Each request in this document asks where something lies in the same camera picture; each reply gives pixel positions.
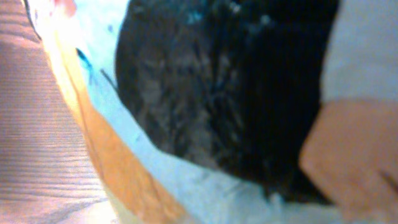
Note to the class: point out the yellow snack bag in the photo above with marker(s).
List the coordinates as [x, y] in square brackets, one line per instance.
[247, 111]

